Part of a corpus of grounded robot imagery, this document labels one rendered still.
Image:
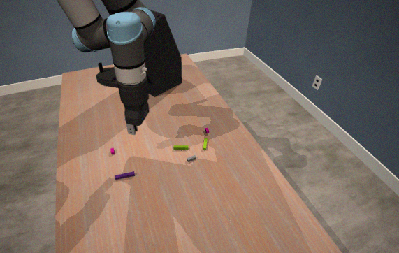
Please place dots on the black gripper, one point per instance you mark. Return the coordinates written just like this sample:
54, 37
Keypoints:
133, 91

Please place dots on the purple rod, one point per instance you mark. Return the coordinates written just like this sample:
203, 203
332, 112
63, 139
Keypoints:
124, 175

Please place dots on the grey rod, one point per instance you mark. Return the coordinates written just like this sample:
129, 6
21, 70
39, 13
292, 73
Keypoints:
191, 158

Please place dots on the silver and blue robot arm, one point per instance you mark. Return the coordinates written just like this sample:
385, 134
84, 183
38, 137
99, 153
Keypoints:
126, 34

